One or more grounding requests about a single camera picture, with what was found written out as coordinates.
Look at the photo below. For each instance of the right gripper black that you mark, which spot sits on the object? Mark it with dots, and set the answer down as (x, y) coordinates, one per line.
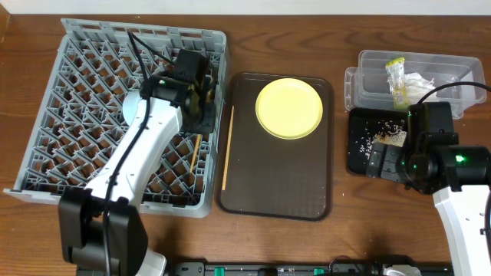
(387, 169)

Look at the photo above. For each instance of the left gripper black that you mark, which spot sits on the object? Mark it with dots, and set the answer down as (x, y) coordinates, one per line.
(207, 111)

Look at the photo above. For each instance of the light blue bowl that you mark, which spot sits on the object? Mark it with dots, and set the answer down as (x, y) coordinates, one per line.
(130, 105)

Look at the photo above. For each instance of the white paper napkin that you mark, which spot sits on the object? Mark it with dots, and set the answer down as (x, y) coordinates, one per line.
(416, 86)

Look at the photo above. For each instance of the green snack wrapper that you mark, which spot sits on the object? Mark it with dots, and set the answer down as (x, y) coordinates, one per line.
(396, 80)

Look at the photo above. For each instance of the wooden chopstick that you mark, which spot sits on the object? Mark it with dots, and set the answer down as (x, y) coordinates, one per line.
(228, 146)
(195, 152)

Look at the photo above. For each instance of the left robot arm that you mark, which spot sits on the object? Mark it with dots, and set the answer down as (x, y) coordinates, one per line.
(101, 228)

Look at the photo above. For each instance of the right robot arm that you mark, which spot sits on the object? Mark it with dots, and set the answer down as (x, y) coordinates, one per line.
(433, 162)

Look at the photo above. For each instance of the spilled rice food waste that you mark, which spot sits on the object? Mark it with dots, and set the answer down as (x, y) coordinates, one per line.
(387, 132)

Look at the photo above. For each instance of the grey plastic dishwasher rack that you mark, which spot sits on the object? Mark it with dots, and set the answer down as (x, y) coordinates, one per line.
(80, 120)

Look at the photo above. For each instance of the black rectangular tray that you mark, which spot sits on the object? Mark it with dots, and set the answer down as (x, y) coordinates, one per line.
(356, 161)

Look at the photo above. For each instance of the clear plastic bin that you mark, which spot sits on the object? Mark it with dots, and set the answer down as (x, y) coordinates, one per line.
(366, 85)

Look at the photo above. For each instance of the yellow round plate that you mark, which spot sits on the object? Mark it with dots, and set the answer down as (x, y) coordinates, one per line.
(289, 108)

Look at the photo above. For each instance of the dark brown serving tray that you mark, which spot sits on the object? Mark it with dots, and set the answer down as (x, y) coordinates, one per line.
(273, 177)

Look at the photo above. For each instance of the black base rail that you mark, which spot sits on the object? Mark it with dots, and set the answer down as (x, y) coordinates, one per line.
(341, 265)

